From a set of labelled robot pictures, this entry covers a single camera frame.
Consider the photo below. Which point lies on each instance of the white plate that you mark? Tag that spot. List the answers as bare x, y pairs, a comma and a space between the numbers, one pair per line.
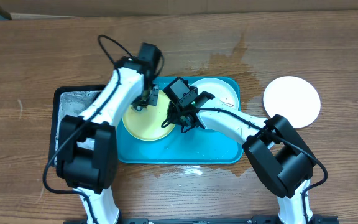
224, 88
293, 98

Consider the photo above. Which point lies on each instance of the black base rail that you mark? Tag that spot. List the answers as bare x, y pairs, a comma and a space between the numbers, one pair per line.
258, 219

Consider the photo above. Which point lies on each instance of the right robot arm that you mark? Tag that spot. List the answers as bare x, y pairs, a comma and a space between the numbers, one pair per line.
277, 153

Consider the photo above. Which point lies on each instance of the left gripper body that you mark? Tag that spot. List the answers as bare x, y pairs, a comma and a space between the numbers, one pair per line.
150, 97

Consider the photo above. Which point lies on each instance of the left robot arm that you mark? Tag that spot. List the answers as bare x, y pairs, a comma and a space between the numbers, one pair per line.
86, 157

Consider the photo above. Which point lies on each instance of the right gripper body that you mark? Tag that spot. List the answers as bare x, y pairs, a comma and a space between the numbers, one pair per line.
181, 120

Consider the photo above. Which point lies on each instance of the yellow-green plate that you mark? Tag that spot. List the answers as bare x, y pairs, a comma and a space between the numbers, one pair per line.
146, 124

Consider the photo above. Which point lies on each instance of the black plastic tray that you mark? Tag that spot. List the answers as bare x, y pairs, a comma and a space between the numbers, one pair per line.
70, 100

